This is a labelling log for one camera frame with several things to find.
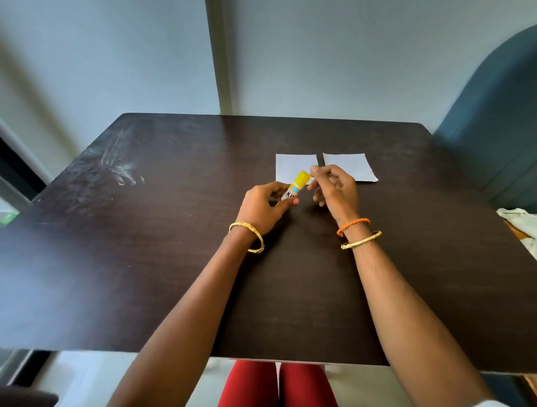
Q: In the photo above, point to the person's right hand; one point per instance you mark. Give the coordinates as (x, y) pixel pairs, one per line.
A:
(344, 197)

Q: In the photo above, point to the person's left hand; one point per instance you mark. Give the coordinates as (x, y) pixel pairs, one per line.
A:
(258, 209)

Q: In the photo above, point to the person's left thumb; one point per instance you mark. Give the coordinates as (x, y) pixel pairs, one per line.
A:
(287, 204)

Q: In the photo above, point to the person's right thumb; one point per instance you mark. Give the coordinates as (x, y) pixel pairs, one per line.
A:
(313, 183)

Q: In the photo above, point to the yellow capped glue stick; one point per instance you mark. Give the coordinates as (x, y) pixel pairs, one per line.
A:
(296, 186)

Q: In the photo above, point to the person's left forearm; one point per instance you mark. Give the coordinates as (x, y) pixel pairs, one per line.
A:
(188, 327)

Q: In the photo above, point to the person's right forearm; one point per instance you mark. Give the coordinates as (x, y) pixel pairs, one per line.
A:
(402, 318)

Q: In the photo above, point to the white paper sheet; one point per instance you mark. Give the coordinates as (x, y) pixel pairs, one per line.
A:
(290, 164)
(354, 165)

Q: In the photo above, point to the gold bangle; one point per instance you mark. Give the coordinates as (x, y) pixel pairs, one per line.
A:
(361, 241)
(256, 233)

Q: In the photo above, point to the person's right leg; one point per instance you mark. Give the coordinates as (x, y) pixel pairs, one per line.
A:
(305, 386)

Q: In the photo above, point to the person's leg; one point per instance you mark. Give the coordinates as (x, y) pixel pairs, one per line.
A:
(251, 385)
(305, 386)

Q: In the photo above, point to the person's left leg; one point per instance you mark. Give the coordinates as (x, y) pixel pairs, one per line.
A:
(251, 385)

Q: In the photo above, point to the teal upholstered chair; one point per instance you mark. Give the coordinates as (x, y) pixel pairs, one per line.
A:
(495, 125)

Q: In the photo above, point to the white cloth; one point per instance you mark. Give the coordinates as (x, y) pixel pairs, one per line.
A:
(522, 224)

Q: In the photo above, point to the dark rounded object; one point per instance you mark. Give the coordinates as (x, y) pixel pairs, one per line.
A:
(25, 397)

